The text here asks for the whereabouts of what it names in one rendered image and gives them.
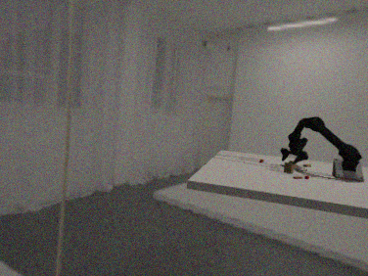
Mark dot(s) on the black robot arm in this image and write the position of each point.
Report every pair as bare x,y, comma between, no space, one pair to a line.
350,155

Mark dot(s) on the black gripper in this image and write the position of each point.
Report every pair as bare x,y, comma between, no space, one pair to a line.
301,154

